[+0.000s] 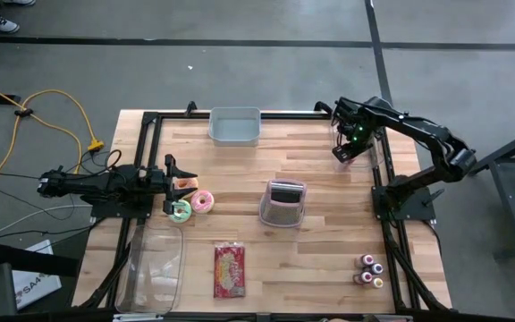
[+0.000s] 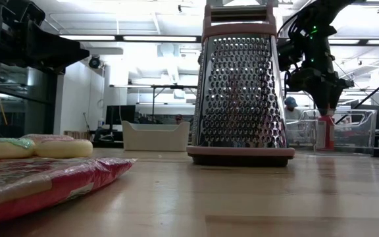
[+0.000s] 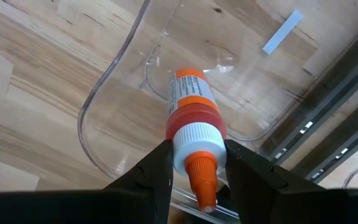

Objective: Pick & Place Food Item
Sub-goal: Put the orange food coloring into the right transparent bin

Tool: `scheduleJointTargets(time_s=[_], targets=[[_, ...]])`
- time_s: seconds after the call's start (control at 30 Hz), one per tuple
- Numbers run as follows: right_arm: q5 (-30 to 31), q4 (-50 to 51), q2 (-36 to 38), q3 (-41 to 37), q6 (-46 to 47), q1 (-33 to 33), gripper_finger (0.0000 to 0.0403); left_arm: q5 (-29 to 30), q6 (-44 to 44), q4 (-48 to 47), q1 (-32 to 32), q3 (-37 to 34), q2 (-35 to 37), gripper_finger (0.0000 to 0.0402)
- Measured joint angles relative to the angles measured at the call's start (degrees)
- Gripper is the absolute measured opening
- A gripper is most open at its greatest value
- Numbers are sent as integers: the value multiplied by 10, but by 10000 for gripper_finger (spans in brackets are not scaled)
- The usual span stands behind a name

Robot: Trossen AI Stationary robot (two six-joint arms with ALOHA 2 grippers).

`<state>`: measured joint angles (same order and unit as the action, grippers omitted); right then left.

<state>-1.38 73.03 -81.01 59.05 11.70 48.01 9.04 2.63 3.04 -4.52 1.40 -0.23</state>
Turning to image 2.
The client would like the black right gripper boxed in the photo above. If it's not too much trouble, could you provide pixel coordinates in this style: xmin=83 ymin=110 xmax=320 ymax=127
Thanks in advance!
xmin=286 ymin=67 xmax=355 ymax=116

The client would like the red food colouring bottle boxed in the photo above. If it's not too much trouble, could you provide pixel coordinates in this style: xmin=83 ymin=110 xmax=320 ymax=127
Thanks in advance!
xmin=317 ymin=113 xmax=336 ymax=151

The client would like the pink frosted donut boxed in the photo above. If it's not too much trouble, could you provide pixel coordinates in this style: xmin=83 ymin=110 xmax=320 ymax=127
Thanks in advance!
xmin=33 ymin=138 xmax=94 ymax=159

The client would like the red snack packet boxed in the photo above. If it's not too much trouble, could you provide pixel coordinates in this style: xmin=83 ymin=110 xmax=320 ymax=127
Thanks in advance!
xmin=0 ymin=157 xmax=137 ymax=231

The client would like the ceiling light strip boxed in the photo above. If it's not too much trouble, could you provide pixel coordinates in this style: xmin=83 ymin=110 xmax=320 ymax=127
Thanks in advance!
xmin=122 ymin=35 xmax=199 ymax=42
xmin=57 ymin=34 xmax=116 ymax=41
xmin=327 ymin=38 xmax=379 ymax=46

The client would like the clear plastic bin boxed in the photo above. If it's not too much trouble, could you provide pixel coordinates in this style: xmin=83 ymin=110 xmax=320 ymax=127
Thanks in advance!
xmin=286 ymin=108 xmax=378 ymax=155

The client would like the pink steel box grater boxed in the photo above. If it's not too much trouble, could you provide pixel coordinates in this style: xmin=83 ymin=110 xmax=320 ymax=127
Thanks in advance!
xmin=186 ymin=0 xmax=295 ymax=168

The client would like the brown wooden stack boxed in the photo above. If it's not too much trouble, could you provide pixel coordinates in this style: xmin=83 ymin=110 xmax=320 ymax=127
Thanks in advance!
xmin=63 ymin=130 xmax=91 ymax=141

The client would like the black bag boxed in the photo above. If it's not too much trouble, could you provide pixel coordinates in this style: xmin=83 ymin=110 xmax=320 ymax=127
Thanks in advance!
xmin=92 ymin=127 xmax=124 ymax=142

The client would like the green frosted donut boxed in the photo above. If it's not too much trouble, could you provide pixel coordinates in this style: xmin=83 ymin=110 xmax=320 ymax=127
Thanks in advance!
xmin=0 ymin=137 xmax=36 ymax=161

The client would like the grey plastic bin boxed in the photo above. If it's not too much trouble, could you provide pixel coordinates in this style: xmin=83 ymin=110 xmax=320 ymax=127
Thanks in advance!
xmin=122 ymin=120 xmax=191 ymax=152

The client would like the black security camera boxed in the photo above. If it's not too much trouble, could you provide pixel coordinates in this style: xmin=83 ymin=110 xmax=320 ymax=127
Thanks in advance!
xmin=88 ymin=55 xmax=103 ymax=69

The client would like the black frame desk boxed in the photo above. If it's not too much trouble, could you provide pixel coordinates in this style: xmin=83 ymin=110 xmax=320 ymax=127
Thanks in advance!
xmin=109 ymin=84 xmax=199 ymax=116

